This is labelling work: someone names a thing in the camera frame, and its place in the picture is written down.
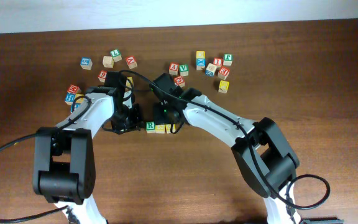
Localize blue 5 wooden block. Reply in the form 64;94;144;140
80;57;93;70

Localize blue H wooden block front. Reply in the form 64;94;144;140
70;103;79;113

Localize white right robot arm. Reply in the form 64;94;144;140
153;87;342;223

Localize red M wooden block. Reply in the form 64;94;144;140
67;85;81;95

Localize green J wooden block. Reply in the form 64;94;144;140
223;54;233;66

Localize yellow O wooden block left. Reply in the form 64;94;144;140
74;94;85;104

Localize red Q wooden block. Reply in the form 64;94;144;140
173;76;185;88

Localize green V wooden block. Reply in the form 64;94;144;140
179;64;189;76

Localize blue tilted wooden block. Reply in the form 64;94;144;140
205;63;217;77

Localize blue H wooden block back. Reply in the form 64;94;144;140
64;93;75;105

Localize blue h wooden block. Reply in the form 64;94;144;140
70;103;79;113
64;93;75;105

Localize green R wooden block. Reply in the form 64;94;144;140
145;121;156;133

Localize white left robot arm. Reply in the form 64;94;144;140
32;86;134;223

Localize red I wooden block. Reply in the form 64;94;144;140
213;58;223;70

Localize green L wooden block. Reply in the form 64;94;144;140
110;49;122;62

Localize plain picture wooden block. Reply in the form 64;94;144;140
103;56;114;68

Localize yellow O block 2 side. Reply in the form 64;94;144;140
125;77;134;93

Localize red Y wooden block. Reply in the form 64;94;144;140
168;63;179;75

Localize yellow S wooden block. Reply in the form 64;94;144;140
155;124;166;134

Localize blue X wooden block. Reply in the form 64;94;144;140
196;58;206;70

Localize red E wooden block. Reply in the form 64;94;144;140
218;67;230;80

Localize red 6 wooden block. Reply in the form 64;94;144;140
98;70;107;83

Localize yellow top stacked block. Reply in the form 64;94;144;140
196;50;206;59

